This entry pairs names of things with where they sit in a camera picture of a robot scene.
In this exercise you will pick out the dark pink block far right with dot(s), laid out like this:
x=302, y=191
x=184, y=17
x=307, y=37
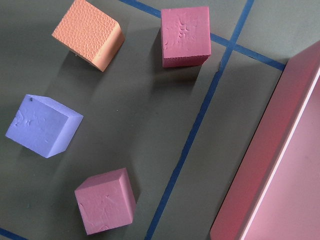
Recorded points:
x=185, y=36

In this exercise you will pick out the dark pink block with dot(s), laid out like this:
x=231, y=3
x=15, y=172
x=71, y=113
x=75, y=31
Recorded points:
x=106, y=201
x=185, y=36

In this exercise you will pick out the dark pink block near right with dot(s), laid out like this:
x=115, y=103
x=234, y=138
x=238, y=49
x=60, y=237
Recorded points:
x=106, y=201

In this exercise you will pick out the orange foam block right side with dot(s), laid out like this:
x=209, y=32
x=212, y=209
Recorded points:
x=90, y=33

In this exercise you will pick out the purple foam block right side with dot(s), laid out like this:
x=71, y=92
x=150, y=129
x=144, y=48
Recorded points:
x=44, y=125

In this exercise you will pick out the pink plastic tray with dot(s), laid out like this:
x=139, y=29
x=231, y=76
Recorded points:
x=275, y=194

